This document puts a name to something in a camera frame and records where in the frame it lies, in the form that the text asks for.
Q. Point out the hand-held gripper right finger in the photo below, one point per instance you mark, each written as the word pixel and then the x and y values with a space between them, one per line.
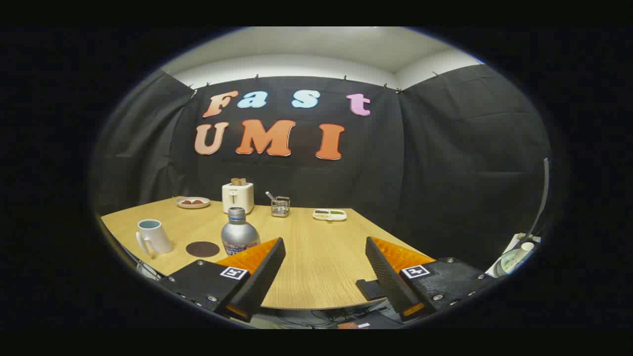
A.
pixel 388 279

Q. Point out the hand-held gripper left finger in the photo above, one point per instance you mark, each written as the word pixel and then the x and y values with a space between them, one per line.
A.
pixel 262 282

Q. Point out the silver juice bottle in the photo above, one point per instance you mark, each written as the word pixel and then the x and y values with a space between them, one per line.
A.
pixel 237 235

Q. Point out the dark brown round coaster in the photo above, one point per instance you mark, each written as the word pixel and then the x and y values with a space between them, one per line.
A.
pixel 203 248

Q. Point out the white cup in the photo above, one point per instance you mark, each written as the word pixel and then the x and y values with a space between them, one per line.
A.
pixel 158 237

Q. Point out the wooden table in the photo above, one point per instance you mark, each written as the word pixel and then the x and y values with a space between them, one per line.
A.
pixel 316 257

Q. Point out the white toaster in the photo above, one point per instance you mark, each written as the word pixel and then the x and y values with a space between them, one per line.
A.
pixel 237 199

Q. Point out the white divided dish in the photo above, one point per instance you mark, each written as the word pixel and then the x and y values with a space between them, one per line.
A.
pixel 329 214

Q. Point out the small round plate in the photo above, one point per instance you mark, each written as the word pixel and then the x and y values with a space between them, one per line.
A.
pixel 193 205

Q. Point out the toast slices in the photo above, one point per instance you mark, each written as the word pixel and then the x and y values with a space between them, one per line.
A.
pixel 238 181

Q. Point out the reddish brown food pieces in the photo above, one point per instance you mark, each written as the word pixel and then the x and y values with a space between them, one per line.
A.
pixel 192 201

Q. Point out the black backdrop cloth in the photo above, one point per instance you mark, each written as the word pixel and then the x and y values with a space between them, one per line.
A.
pixel 420 173

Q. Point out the white and green object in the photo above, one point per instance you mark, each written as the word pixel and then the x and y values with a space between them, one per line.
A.
pixel 512 259

